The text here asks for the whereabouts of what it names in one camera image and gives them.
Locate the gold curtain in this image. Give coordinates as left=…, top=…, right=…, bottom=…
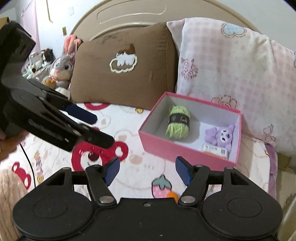
left=276, top=153, right=295, bottom=240

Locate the green yarn skein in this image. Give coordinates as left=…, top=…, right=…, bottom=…
left=166, top=105, right=191, bottom=140

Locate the black cable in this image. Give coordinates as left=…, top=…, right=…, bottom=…
left=19, top=144, right=37, bottom=188

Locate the orange makeup sponge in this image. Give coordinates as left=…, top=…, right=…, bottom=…
left=166, top=191, right=179, bottom=202

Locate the pink checkered pillow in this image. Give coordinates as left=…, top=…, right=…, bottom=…
left=166, top=18, right=295, bottom=157

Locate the pink cardboard box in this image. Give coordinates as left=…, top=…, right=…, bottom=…
left=138, top=92, right=241, bottom=170

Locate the bear print blanket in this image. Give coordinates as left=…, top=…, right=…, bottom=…
left=0, top=101, right=278, bottom=202

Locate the brown pillow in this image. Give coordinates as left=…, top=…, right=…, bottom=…
left=70, top=23, right=177, bottom=110

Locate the beige headboard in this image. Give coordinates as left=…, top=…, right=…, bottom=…
left=71, top=0, right=259, bottom=42

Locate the grey bunny plush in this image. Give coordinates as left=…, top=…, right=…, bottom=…
left=42, top=54, right=75, bottom=100

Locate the purple plush toy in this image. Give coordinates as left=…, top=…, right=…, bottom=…
left=205, top=125, right=235, bottom=152

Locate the dental floss pick box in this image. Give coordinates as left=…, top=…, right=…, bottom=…
left=202, top=144, right=228, bottom=160

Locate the person's left hand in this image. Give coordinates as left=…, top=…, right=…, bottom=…
left=0, top=131, right=28, bottom=161

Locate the cluttered bedside table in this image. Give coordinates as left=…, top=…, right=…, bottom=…
left=22, top=48, right=55, bottom=82

